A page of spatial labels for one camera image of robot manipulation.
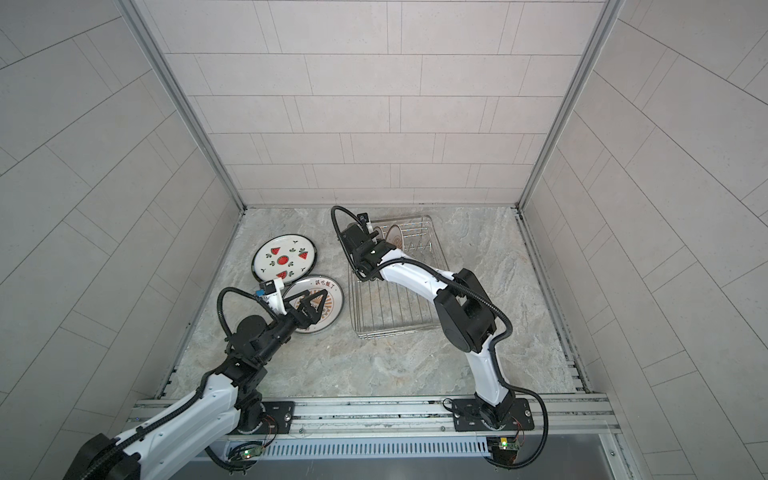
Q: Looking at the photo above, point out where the left circuit board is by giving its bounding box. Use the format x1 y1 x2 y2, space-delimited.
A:
228 441 265 465

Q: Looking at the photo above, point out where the circuit board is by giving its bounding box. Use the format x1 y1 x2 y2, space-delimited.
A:
228 441 265 465
486 437 521 469

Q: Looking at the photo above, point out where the wire dish rack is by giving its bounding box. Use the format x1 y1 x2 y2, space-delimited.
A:
349 215 448 339

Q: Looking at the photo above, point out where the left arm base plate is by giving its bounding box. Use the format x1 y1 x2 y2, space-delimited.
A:
236 401 296 435

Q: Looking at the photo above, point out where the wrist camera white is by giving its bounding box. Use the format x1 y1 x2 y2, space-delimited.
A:
256 277 286 315
355 212 374 234

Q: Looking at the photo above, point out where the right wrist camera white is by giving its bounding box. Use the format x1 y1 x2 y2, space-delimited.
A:
355 212 374 234

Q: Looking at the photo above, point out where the right circuit board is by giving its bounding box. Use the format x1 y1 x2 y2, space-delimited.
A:
486 437 521 469

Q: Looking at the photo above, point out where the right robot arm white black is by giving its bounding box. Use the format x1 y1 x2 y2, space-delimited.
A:
336 224 515 429

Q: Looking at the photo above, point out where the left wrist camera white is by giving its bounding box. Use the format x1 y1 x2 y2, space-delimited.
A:
256 277 286 315

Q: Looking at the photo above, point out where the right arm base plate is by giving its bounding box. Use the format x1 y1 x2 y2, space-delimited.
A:
444 395 535 432

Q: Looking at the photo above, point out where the ventilation grille strip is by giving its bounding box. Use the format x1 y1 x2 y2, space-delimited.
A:
214 437 490 461

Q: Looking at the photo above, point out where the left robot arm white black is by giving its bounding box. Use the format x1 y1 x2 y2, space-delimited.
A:
65 287 328 479

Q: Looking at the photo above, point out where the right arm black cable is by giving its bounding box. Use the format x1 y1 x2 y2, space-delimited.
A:
485 386 550 470

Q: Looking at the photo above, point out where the watermelon pattern plate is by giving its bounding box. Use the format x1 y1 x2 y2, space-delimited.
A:
251 234 317 284

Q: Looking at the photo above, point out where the aluminium mounting rail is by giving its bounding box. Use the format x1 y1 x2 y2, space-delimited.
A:
126 394 620 443

